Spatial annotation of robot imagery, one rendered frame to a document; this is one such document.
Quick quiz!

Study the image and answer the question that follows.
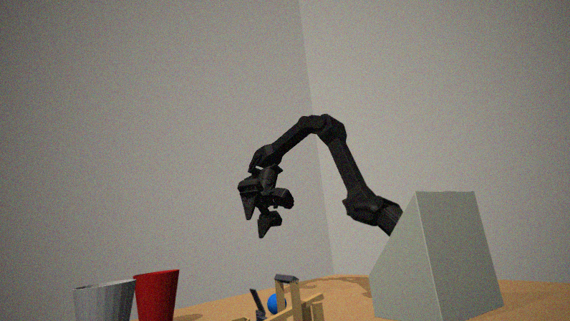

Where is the blue ball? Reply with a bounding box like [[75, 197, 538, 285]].
[[267, 294, 278, 315]]

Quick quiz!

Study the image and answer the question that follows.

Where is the grey cone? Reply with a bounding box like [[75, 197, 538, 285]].
[[73, 279, 136, 321]]

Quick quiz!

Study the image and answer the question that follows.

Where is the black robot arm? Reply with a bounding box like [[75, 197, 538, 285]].
[[244, 114, 403, 236]]

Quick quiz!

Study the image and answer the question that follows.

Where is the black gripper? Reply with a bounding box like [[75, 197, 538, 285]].
[[237, 178, 282, 238]]

